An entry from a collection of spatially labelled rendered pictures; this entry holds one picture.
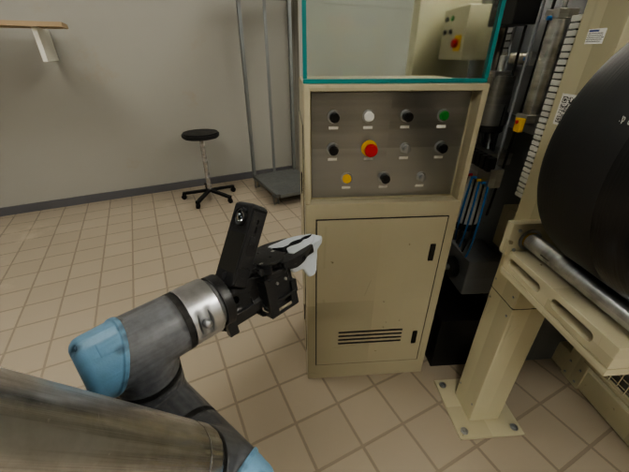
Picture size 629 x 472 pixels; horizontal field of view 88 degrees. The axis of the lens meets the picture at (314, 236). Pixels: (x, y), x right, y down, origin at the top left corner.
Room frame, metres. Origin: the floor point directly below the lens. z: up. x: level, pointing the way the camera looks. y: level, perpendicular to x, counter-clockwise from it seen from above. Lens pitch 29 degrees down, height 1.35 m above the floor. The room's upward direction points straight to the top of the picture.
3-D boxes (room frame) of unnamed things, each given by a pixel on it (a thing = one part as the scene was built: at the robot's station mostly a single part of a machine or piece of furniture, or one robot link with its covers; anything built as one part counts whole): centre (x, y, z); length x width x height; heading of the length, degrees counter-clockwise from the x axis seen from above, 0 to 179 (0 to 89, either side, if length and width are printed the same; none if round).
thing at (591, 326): (0.61, -0.60, 0.83); 0.36 x 0.09 x 0.06; 4
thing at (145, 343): (0.26, 0.20, 1.06); 0.11 x 0.08 x 0.09; 137
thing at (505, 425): (0.87, -0.70, 0.01); 0.27 x 0.27 x 0.02; 4
